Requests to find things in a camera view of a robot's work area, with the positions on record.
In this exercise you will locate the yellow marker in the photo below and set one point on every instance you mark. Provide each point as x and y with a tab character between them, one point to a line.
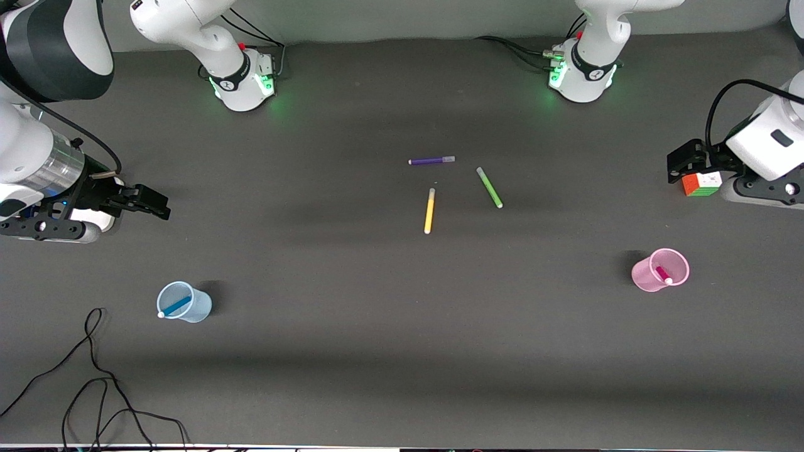
429	213

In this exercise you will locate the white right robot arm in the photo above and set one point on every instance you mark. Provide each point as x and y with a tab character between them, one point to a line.
56	37

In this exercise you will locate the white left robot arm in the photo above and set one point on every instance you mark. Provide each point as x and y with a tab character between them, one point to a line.
590	69

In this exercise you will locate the blue marker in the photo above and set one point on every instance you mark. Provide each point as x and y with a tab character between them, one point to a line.
177	306

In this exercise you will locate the rubik's cube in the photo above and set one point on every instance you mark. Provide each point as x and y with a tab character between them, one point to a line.
703	185

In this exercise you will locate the purple marker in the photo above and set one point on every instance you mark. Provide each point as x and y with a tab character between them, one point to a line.
430	161

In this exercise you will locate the light blue cup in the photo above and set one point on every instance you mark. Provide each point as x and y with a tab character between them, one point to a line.
201	307

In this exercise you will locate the green marker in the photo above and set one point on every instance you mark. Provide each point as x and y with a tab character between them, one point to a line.
489	187

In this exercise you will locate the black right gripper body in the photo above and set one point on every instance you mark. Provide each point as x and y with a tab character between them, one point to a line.
95	190

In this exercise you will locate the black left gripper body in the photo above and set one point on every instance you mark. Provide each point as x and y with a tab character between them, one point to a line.
716	159

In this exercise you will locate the pink marker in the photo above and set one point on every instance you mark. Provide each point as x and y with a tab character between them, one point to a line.
662	274

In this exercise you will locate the pink cup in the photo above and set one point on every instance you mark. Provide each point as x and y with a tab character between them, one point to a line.
644	276

